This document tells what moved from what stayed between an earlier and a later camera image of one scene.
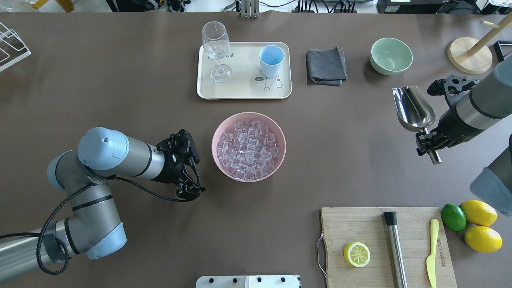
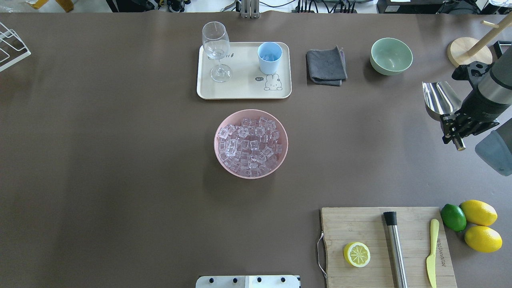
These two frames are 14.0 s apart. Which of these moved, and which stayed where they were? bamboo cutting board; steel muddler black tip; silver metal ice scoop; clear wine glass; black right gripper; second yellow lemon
Moved: silver metal ice scoop; black right gripper
Stayed: bamboo cutting board; steel muddler black tip; second yellow lemon; clear wine glass
